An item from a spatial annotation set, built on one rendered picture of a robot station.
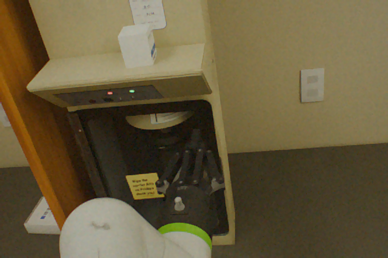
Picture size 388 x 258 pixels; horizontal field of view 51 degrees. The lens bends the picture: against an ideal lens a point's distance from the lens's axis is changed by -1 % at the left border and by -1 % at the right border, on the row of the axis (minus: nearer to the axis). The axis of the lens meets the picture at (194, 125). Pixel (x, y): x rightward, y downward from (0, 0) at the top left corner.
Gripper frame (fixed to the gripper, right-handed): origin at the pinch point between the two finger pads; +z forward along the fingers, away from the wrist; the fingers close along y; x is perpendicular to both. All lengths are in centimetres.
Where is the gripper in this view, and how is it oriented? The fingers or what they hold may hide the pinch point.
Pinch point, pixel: (196, 143)
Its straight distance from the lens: 85.5
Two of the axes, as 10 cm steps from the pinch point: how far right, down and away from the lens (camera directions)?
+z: 0.9, -5.5, 8.3
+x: 1.5, 8.3, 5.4
